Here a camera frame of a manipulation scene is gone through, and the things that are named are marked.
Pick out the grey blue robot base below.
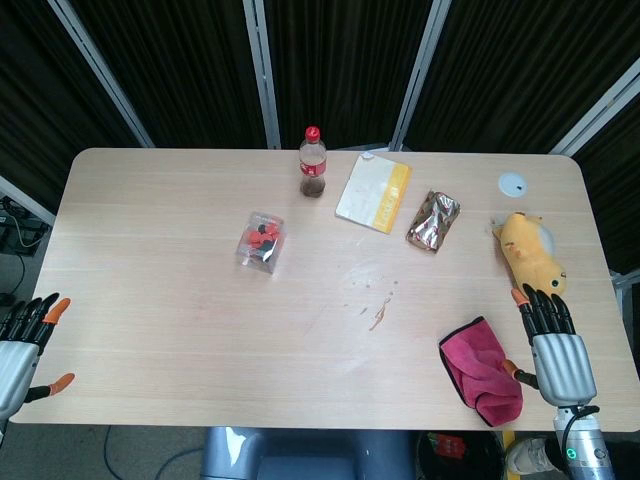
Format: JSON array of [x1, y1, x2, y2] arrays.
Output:
[[202, 427, 417, 480]]

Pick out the black trash bin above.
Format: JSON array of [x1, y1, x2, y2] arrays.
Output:
[[417, 430, 507, 480]]

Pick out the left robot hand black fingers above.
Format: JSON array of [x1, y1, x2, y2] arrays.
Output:
[[0, 292, 76, 424]]

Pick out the white shoe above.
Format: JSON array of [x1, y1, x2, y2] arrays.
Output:
[[507, 437, 559, 476]]

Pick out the clear plastic box with toys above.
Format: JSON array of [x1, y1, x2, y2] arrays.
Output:
[[234, 211, 287, 277]]

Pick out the pink cloth black trim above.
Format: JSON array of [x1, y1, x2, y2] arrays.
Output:
[[438, 315, 524, 429]]

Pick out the yellow plush toy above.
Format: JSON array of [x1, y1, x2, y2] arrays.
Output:
[[492, 211, 571, 297]]

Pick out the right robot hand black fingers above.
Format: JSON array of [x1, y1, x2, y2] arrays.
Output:
[[502, 283, 599, 407]]

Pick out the black partition panel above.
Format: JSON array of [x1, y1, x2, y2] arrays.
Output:
[[264, 0, 432, 150], [69, 0, 269, 150], [574, 99, 640, 274], [403, 0, 640, 154], [0, 0, 144, 211]]

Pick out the black power equipment with cables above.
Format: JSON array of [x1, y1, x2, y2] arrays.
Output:
[[0, 194, 52, 257]]

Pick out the cola bottle red cap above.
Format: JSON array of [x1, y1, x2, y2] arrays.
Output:
[[298, 125, 329, 199]]

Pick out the grey partition frame post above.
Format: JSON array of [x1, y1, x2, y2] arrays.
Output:
[[389, 0, 454, 151], [0, 174, 56, 227], [48, 0, 155, 149], [243, 0, 282, 150], [548, 63, 640, 155]]

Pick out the white yellow notebook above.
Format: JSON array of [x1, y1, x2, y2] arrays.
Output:
[[334, 152, 414, 235]]

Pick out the gold foil snack pack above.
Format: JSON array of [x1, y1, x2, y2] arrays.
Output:
[[404, 189, 462, 256]]

